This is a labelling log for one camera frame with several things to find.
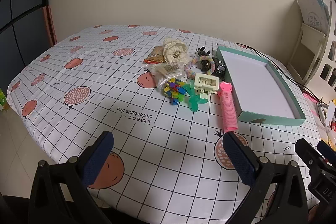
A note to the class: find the black watch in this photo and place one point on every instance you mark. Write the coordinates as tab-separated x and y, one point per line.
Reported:
219	66

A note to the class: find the bag of cotton swabs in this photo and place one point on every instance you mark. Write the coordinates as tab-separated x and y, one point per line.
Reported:
165	73

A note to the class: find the stack of papers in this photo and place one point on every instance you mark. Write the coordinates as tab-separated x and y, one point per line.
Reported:
313	11

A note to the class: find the green box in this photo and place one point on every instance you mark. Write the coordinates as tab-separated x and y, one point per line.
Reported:
3	102

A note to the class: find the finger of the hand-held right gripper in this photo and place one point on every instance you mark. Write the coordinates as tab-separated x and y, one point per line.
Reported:
326	151
307	153

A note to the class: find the teal cardboard box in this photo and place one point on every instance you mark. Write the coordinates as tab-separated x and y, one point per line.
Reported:
252	77

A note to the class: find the orange snack packet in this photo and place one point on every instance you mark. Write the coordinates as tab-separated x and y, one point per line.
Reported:
155	54

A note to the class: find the cream hair claw clip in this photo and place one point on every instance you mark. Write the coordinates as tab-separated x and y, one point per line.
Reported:
206	82

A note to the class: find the pink door frame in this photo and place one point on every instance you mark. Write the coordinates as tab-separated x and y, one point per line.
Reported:
50	27

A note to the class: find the yellow red packet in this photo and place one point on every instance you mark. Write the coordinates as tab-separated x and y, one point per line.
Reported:
331	134

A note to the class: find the green plastic hair clip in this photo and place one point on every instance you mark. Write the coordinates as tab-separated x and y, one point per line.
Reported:
194	103

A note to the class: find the pink plastic comb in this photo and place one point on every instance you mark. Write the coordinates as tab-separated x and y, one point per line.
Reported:
311	97

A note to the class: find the pink hair roller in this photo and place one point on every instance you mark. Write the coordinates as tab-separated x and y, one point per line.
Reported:
227	111

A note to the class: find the cream knitted scrunchie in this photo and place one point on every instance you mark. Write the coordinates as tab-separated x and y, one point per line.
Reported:
174	52

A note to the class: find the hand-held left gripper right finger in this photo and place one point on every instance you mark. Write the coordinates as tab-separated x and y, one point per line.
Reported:
240	158

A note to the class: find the dark window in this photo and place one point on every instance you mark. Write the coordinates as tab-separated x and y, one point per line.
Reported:
21	16

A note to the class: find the fruit print grid tablecloth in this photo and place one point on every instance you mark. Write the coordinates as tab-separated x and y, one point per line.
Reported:
183	161

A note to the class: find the white chair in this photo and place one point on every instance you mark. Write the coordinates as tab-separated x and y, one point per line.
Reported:
309	37

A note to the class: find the black hair claw clip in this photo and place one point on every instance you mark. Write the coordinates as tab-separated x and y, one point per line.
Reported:
206	64

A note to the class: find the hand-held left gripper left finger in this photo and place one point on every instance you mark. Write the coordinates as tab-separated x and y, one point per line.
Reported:
97	158

